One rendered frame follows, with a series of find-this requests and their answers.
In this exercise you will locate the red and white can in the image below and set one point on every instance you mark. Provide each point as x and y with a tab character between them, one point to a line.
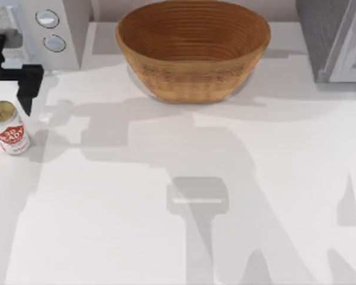
13	136

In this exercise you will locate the pale cabinet door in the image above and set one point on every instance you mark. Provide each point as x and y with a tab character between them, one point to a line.
348	44

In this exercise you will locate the brown woven basket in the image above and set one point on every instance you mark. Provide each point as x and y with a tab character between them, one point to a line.
193	74

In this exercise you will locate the round microwave knob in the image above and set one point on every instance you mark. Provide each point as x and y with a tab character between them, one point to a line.
55	42
47	18

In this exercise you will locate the grey cabinet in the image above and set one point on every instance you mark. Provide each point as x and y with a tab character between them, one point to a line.
314	35

